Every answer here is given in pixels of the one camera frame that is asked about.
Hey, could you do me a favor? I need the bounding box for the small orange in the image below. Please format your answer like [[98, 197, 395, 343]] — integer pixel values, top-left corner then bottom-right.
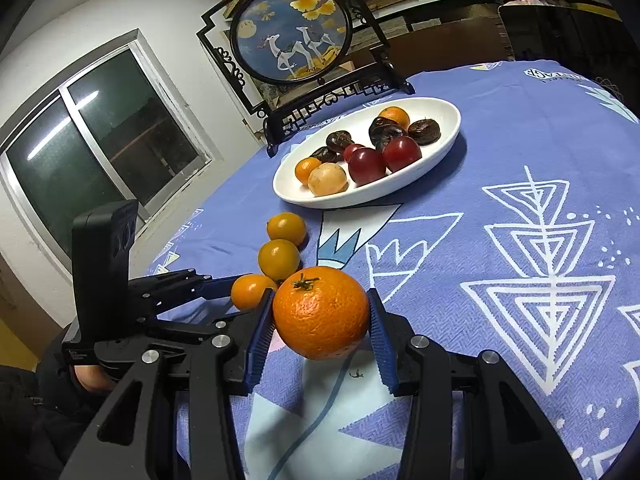
[[230, 273, 278, 311], [266, 212, 307, 248], [294, 157, 322, 185], [257, 239, 301, 281]]

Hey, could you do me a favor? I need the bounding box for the white oval plate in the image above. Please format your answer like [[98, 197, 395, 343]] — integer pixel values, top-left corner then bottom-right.
[[272, 96, 461, 209]]

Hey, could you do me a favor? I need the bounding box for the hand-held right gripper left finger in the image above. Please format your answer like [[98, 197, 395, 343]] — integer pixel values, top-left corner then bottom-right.
[[57, 287, 277, 480]]

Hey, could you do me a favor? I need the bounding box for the black ribbed panel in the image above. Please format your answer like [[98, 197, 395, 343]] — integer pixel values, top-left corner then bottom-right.
[[499, 2, 631, 68]]

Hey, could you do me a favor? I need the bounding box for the large dark chestnut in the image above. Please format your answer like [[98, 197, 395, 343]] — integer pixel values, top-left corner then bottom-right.
[[368, 116, 407, 151]]

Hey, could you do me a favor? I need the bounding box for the person's left hand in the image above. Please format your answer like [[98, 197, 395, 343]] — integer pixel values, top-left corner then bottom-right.
[[75, 364, 118, 392]]

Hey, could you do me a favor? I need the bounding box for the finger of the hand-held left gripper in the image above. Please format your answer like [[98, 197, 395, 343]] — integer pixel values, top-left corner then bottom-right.
[[129, 268, 237, 313], [145, 307, 258, 346]]

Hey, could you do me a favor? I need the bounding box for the tan round longan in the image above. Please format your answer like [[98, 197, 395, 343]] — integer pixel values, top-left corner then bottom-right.
[[307, 166, 348, 197]]

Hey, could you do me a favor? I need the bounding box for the small tangerine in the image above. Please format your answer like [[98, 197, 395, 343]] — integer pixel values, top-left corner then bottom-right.
[[378, 106, 411, 128]]

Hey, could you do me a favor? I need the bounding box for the dark red plum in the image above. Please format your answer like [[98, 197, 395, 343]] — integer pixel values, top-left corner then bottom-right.
[[382, 136, 422, 172]]

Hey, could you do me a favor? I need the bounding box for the blue printed tablecloth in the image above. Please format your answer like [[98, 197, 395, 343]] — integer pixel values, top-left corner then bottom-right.
[[145, 60, 640, 480]]

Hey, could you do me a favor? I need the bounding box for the person's dark clothing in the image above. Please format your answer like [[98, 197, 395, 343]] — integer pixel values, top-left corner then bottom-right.
[[0, 337, 106, 480]]

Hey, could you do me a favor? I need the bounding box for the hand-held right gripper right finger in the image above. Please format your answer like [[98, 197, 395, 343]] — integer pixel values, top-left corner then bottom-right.
[[366, 287, 583, 480]]

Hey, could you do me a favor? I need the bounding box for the sliding glass window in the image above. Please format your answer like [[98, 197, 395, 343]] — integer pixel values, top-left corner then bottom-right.
[[0, 30, 226, 273]]

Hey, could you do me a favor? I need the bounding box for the round embroidered screen black stand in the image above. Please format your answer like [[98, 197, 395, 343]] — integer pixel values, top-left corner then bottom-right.
[[196, 0, 416, 157]]

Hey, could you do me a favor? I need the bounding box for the brown cardboard box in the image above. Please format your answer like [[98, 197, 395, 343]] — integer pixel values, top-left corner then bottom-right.
[[410, 4, 516, 63]]

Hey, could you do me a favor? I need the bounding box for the large tangerine with stem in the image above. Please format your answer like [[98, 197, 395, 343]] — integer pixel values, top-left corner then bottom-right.
[[272, 266, 371, 360]]

